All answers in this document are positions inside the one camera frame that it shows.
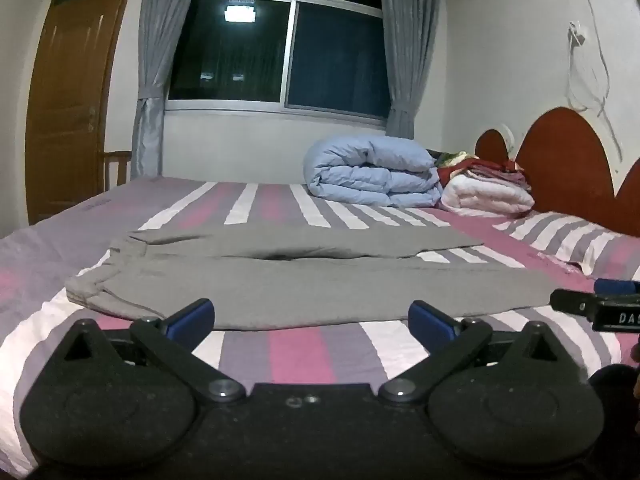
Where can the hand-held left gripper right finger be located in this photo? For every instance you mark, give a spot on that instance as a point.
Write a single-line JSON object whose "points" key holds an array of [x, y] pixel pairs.
{"points": [[430, 322]]}

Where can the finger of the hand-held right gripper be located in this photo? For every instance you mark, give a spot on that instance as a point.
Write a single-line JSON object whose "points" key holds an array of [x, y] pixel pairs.
{"points": [[617, 286], [575, 301]]}

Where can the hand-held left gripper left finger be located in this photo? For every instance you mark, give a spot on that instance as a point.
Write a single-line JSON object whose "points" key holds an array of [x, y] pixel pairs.
{"points": [[192, 317]]}

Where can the grey pants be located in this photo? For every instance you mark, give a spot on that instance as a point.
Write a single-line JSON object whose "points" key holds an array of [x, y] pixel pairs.
{"points": [[300, 290]]}

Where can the striped pillow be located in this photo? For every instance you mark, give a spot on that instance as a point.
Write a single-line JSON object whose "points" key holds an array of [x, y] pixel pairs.
{"points": [[575, 240]]}

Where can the red-brown scalloped headboard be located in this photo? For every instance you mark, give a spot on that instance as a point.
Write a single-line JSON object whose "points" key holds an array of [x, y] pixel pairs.
{"points": [[565, 160]]}

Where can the striped pink purple bed sheet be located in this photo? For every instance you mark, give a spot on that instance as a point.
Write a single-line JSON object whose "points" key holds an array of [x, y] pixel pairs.
{"points": [[50, 240]]}

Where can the folded light blue quilt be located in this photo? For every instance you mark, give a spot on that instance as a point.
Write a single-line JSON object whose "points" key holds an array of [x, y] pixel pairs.
{"points": [[360, 175]]}

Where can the pile of red clothes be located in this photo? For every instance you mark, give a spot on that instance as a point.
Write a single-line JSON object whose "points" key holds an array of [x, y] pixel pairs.
{"points": [[480, 166]]}

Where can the wooden chair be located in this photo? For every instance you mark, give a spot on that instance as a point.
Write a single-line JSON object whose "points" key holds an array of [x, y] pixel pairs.
{"points": [[117, 157]]}

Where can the brown wooden door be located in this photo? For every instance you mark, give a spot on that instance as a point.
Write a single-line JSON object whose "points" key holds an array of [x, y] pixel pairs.
{"points": [[70, 110]]}

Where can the grey curtain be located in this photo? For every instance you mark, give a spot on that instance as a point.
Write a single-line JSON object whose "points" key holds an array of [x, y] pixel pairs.
{"points": [[155, 60], [410, 50]]}

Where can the sliding glass window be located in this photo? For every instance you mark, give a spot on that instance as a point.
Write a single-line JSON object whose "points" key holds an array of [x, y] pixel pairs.
{"points": [[340, 50]]}

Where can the white wall plug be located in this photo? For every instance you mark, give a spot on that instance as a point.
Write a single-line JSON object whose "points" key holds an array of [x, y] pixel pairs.
{"points": [[577, 32]]}

